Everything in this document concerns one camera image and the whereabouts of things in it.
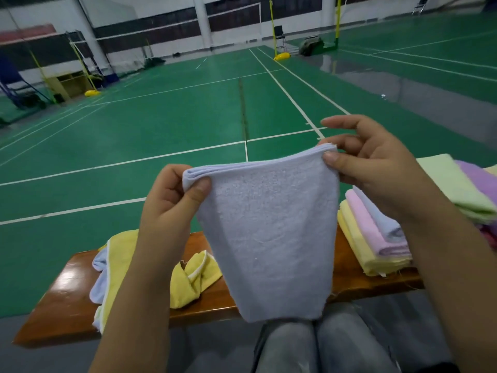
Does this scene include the badminton net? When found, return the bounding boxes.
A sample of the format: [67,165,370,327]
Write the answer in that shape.
[93,4,272,56]

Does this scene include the black sports bag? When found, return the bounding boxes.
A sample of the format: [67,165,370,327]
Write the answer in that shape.
[298,36,326,58]

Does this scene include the red wall banner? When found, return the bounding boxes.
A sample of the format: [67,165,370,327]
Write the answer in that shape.
[0,24,57,46]

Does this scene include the person's left hand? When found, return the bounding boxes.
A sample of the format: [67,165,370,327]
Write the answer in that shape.
[135,164,213,278]

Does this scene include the blue umpire chair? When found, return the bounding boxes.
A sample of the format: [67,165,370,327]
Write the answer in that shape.
[0,56,49,110]

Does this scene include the yellow wooden stand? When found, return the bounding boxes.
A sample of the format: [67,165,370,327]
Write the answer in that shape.
[47,72,91,103]

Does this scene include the white blue towel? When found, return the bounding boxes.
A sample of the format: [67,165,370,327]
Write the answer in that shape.
[353,185,407,245]

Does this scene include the person's right hand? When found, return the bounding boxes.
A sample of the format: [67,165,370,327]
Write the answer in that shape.
[319,114,453,232]

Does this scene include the person's left forearm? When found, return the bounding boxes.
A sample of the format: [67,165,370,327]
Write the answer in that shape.
[87,262,192,373]

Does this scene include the yellow white striped cloth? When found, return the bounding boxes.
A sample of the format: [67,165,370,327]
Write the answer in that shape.
[170,249,224,311]

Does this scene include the dark folding chair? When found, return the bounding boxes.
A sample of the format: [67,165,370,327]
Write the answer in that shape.
[272,25,287,50]

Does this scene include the brown wooden bench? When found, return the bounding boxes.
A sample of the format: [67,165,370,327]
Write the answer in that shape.
[14,227,427,347]

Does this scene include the light pink towel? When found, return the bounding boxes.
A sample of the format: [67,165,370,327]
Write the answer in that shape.
[344,188,412,258]

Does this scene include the person's grey trousers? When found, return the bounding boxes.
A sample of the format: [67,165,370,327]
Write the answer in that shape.
[252,302,406,373]

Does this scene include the person's right forearm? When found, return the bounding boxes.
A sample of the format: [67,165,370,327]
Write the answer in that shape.
[402,207,497,373]

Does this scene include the light blue towel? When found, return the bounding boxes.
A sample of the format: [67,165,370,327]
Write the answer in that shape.
[87,243,110,308]
[181,142,342,324]

